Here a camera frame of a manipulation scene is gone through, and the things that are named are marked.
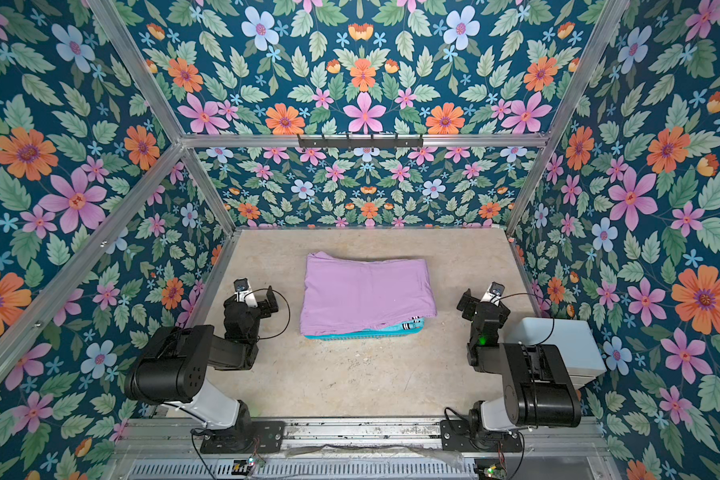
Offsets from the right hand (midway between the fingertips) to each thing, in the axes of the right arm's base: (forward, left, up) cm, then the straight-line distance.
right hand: (485, 293), depth 91 cm
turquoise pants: (-14, +26, +2) cm, 30 cm away
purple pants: (-4, +44, +4) cm, 44 cm away
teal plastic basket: (-17, +46, +2) cm, 49 cm away
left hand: (-1, +71, +2) cm, 71 cm away
